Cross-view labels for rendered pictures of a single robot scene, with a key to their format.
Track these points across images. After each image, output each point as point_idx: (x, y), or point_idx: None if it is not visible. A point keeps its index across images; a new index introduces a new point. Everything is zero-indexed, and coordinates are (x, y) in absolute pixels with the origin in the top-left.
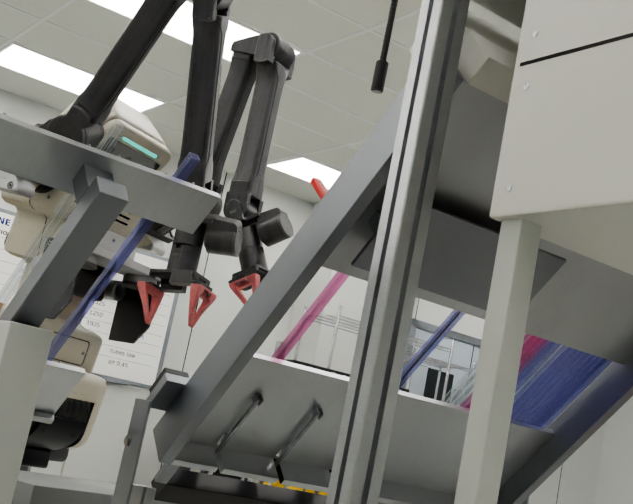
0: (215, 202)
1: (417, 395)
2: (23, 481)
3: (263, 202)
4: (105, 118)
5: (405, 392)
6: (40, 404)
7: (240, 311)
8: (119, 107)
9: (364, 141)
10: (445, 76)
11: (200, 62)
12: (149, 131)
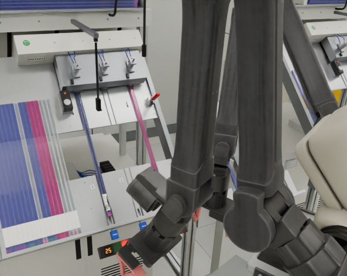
0: None
1: (86, 177)
2: (242, 258)
3: (166, 179)
4: (312, 109)
5: (92, 175)
6: None
7: (171, 143)
8: None
9: (150, 76)
10: None
11: None
12: (323, 125)
